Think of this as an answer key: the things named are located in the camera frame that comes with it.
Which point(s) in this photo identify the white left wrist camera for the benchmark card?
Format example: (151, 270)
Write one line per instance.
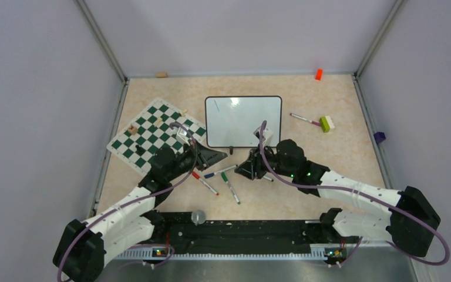
(183, 137)

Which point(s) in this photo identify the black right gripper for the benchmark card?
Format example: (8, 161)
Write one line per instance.
(247, 168)

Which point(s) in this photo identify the wooden cork piece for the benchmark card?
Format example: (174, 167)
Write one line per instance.
(161, 75)

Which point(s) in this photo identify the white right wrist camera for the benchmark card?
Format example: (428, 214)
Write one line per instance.
(264, 137)

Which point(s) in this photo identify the green white toy brick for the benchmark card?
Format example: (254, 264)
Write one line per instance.
(326, 123)

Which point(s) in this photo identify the grey round knob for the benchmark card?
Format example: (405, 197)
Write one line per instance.
(198, 217)

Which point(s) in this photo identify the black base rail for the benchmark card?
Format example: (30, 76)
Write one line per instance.
(235, 236)

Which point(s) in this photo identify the purple toy block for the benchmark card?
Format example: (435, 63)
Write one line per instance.
(379, 137)

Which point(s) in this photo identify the brown wooden chess piece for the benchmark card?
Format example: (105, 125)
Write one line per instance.
(132, 129)

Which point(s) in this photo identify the purple cap marker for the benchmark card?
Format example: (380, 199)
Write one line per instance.
(305, 119)

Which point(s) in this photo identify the blue cap marker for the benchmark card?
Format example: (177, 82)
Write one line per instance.
(209, 175)

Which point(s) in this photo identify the green white chess mat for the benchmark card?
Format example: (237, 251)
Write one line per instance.
(151, 138)

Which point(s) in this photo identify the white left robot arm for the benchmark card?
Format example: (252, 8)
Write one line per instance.
(86, 247)

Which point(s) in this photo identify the black cap marker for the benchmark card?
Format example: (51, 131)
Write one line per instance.
(268, 178)

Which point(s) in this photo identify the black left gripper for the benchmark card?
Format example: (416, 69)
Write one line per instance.
(207, 157)

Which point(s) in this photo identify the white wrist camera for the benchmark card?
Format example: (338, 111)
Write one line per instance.
(183, 137)
(264, 137)

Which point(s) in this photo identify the red cap marker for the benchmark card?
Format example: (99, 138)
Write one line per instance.
(199, 178)

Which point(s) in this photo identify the orange toy block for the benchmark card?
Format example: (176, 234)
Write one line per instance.
(319, 74)

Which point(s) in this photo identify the green cap marker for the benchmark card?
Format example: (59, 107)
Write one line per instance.
(231, 189)

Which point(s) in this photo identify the light wooden chess pawn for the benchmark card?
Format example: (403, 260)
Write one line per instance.
(157, 123)

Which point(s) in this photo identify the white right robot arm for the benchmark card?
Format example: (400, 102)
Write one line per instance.
(402, 217)

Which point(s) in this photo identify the black chess piece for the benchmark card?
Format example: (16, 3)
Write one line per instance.
(140, 150)

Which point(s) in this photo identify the white whiteboard black frame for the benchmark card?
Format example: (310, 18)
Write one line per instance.
(232, 120)

